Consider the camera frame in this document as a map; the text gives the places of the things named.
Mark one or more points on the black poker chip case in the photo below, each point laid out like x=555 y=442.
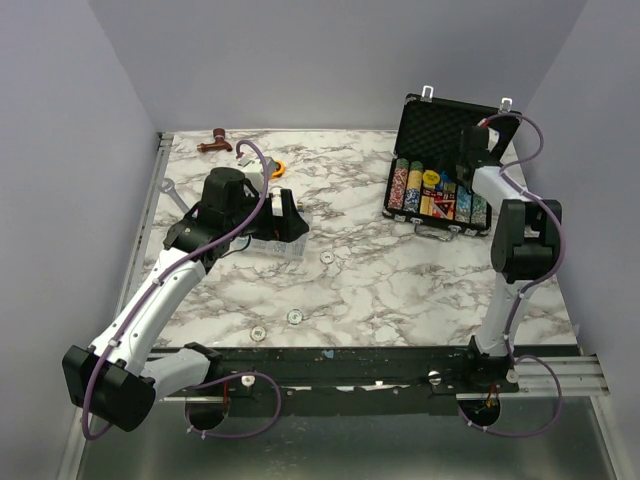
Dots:
x=429 y=132

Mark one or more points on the red gold card deck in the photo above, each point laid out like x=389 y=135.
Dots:
x=438 y=206

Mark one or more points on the yellow tape measure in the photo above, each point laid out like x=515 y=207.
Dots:
x=279 y=170

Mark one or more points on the red poker chip row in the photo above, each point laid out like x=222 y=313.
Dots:
x=398 y=185

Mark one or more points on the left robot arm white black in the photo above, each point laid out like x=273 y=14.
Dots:
x=113 y=378

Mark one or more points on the white red poker chip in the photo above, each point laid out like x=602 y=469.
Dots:
x=258 y=334

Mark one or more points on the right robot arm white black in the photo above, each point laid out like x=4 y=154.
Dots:
x=526 y=249

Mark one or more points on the yellow green chip row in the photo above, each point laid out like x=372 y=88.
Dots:
x=412 y=194

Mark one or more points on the white green poker chip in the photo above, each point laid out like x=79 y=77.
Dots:
x=295 y=316

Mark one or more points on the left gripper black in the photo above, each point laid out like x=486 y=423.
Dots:
x=287 y=227

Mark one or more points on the clear plastic screw organizer box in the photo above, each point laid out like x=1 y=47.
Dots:
x=290 y=251

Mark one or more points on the yellow round dealer chip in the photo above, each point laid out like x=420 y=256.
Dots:
x=431 y=178

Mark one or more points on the pink green chip row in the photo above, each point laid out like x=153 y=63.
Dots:
x=480 y=212

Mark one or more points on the light blue chip row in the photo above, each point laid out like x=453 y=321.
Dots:
x=464 y=201

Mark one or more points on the silver wrench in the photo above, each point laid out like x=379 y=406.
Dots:
x=167 y=187

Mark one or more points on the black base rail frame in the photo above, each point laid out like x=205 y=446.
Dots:
x=386 y=325

